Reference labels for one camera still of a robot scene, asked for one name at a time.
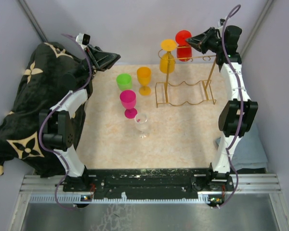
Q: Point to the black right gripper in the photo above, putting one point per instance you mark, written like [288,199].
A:
[199,41]

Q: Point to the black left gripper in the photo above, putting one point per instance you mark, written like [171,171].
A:
[100,60]

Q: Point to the red plastic wine glass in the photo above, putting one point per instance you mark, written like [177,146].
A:
[184,51]

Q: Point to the green plastic wine glass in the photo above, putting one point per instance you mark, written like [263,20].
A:
[124,81]

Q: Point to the orange plastic wine glass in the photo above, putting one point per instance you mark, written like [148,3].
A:
[144,78]
[167,61]

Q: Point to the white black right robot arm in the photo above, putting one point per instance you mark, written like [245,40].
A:
[238,114]

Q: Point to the pink plastic wine glass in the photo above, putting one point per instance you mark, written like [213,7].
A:
[128,101]

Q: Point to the clear wine glass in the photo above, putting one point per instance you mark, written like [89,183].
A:
[142,124]

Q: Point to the black floral blanket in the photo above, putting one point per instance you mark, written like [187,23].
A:
[41,87]

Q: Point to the grey folded cloth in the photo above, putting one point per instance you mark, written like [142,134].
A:
[249,152]

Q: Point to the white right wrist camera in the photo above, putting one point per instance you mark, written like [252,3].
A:
[220,23]

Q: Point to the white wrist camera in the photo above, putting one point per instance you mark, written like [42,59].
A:
[220,23]
[83,39]

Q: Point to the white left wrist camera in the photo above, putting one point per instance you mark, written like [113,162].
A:
[83,39]

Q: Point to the gold wire glass rack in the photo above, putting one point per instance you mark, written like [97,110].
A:
[181,79]

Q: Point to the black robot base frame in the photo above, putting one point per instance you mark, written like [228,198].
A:
[152,185]

